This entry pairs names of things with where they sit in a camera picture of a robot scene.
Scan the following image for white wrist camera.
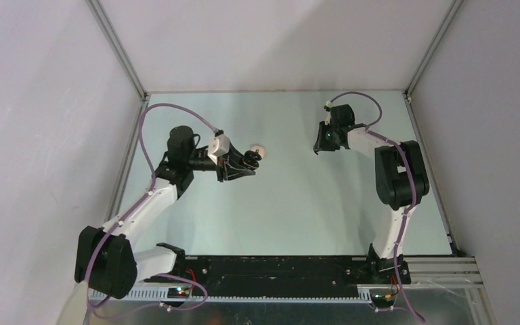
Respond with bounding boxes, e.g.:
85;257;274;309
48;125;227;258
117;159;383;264
207;130;230;165
324;101;334;125

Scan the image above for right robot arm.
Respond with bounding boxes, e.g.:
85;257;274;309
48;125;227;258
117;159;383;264
313;102;430;284

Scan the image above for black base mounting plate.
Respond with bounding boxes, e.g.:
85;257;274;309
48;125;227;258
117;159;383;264
171;255;411;299

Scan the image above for left aluminium frame post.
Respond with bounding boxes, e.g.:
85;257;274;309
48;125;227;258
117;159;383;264
85;0;147;100

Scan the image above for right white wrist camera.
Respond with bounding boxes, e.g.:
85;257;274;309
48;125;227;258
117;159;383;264
324;101;334;125

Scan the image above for black earbud charging case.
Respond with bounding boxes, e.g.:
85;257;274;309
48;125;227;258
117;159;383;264
242;150;262;170

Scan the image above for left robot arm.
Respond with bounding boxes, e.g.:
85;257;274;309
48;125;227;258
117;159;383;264
74;125;265;299

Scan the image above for right aluminium frame post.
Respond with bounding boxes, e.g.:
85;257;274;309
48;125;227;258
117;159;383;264
403;0;467;257

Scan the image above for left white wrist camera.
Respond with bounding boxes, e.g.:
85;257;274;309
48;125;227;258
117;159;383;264
207;130;230;165

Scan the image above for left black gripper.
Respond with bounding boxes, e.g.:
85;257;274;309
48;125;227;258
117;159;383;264
186;141;255;183

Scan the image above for aluminium frame post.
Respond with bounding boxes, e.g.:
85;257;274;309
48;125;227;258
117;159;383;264
403;0;467;257
85;0;147;100

